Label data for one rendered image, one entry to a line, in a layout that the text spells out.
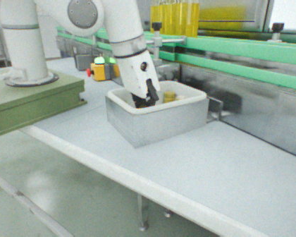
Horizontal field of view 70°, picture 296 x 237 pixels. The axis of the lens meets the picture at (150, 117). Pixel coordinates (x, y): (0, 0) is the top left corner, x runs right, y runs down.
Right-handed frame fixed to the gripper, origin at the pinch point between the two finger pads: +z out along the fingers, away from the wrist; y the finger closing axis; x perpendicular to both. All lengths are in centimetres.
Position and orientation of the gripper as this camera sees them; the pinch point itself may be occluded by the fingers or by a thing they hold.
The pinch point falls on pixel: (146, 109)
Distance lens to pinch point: 54.9
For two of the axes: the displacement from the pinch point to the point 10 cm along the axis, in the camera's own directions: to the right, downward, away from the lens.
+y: -5.5, -3.5, 7.6
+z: 2.1, 8.2, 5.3
